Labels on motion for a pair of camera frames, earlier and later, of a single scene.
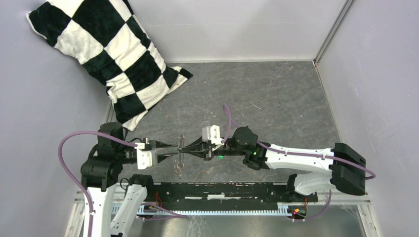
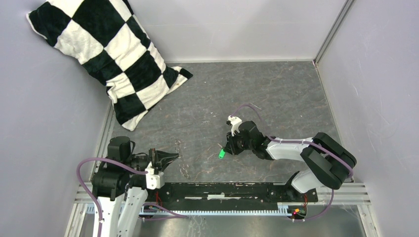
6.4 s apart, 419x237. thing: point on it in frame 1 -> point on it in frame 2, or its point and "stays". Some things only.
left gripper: x=159 y=157 -> x=160 y=159
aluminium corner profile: x=333 y=31 stays
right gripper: x=200 y=148 -> x=230 y=146
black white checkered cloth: x=105 y=37 stays
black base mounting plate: x=225 y=196 stays
